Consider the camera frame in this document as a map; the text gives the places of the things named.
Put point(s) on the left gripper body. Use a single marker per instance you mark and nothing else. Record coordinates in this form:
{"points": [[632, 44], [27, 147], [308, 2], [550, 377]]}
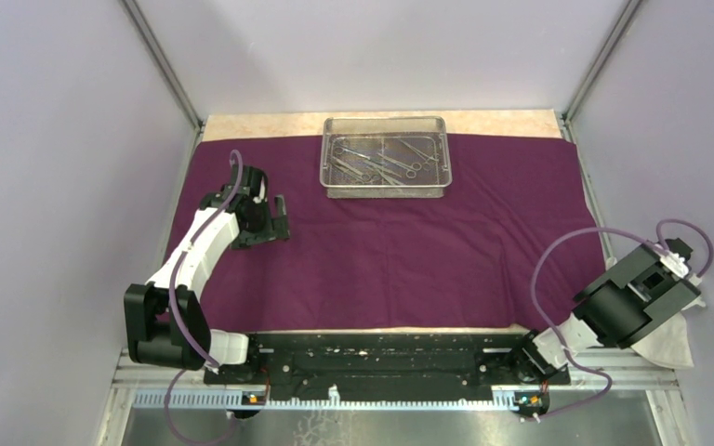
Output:
{"points": [[262, 222]]}

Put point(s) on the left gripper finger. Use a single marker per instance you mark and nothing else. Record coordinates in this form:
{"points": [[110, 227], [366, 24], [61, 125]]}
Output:
{"points": [[246, 243], [280, 221]]}

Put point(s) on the maroon wrap cloth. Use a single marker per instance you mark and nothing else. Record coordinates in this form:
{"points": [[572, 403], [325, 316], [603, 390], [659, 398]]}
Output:
{"points": [[508, 243]]}

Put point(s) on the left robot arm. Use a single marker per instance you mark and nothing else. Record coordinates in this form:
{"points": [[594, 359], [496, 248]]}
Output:
{"points": [[165, 322]]}

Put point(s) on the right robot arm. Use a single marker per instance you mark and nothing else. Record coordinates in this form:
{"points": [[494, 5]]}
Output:
{"points": [[543, 354]]}

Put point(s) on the surgical scissors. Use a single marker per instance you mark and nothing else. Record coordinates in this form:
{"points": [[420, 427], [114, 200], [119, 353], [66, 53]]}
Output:
{"points": [[360, 177]]}

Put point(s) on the surgical clamp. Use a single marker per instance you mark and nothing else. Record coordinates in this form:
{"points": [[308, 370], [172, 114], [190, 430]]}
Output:
{"points": [[428, 161]]}

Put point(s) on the metal mesh instrument tray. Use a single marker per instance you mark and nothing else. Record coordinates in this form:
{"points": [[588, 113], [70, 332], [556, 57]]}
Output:
{"points": [[405, 157]]}

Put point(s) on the white crumpled cloth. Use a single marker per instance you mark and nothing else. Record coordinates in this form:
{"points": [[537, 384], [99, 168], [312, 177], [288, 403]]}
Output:
{"points": [[638, 315]]}

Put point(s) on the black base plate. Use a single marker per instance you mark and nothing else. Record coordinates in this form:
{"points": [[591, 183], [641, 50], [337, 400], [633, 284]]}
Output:
{"points": [[389, 367]]}

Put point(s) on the grey cable duct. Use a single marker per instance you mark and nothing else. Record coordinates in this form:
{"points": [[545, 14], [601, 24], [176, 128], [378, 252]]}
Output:
{"points": [[242, 400]]}

